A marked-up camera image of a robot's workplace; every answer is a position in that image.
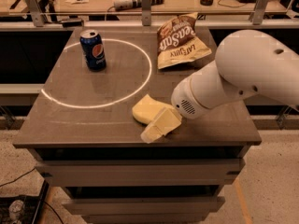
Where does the yellow foam padded gripper finger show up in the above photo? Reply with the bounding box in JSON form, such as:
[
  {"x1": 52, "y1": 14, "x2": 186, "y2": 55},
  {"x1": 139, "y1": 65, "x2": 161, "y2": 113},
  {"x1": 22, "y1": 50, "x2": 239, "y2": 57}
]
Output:
[{"x1": 141, "y1": 107, "x2": 182, "y2": 144}]

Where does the yellow wavy sponge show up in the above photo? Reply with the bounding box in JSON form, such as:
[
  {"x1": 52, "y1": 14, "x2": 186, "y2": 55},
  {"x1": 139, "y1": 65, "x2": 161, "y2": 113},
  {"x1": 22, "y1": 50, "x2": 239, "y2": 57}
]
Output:
[{"x1": 132, "y1": 94, "x2": 172, "y2": 124}]

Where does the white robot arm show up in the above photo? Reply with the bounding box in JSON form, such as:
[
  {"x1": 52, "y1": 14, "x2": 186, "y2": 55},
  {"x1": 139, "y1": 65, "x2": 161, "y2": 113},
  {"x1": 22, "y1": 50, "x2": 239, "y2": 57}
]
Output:
[{"x1": 141, "y1": 30, "x2": 299, "y2": 143}]

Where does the brown yellow chip bag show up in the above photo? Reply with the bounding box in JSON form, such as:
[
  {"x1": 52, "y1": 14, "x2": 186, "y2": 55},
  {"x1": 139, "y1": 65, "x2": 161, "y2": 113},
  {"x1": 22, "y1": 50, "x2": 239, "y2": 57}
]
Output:
[{"x1": 157, "y1": 13, "x2": 211, "y2": 69}]

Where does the grey drawer cabinet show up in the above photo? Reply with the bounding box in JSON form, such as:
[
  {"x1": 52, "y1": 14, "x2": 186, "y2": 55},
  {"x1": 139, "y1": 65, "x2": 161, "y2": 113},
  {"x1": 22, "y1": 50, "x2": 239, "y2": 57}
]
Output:
[{"x1": 14, "y1": 28, "x2": 261, "y2": 224}]

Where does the blue Pepsi can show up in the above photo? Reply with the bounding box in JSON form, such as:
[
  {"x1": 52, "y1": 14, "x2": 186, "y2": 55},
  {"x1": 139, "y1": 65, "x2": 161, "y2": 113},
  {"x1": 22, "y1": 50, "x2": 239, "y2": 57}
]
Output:
[{"x1": 79, "y1": 29, "x2": 107, "y2": 71}]

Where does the black crate on floor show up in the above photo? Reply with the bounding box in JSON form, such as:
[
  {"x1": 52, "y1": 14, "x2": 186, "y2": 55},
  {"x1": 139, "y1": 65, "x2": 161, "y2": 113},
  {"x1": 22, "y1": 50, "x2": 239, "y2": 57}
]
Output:
[{"x1": 0, "y1": 182, "x2": 49, "y2": 224}]

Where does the grey metal post centre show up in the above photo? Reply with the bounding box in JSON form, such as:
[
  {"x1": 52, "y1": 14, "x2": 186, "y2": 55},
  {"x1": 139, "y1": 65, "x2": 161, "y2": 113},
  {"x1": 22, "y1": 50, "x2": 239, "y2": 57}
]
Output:
[{"x1": 141, "y1": 0, "x2": 151, "y2": 26}]

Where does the grey metal post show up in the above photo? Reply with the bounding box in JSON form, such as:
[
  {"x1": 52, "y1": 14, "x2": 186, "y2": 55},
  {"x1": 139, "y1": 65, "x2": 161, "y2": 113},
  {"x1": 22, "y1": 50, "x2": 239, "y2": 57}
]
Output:
[
  {"x1": 141, "y1": 0, "x2": 151, "y2": 26},
  {"x1": 24, "y1": 0, "x2": 45, "y2": 27},
  {"x1": 249, "y1": 0, "x2": 270, "y2": 25}
]

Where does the black floor cable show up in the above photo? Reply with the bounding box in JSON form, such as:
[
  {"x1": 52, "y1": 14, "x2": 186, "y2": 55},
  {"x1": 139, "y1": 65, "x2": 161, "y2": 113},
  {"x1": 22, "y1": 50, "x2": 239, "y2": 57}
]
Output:
[{"x1": 0, "y1": 167, "x2": 36, "y2": 189}]

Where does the grey metal post right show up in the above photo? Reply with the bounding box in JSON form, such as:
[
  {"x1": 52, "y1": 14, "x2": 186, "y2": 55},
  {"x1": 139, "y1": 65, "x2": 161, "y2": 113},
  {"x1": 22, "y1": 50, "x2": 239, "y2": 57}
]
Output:
[{"x1": 249, "y1": 0, "x2": 270, "y2": 25}]

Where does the grey metal post left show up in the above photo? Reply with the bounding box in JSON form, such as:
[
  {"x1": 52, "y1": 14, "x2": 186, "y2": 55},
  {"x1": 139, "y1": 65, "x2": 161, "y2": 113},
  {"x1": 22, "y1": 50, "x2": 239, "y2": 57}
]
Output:
[{"x1": 24, "y1": 0, "x2": 45, "y2": 27}]

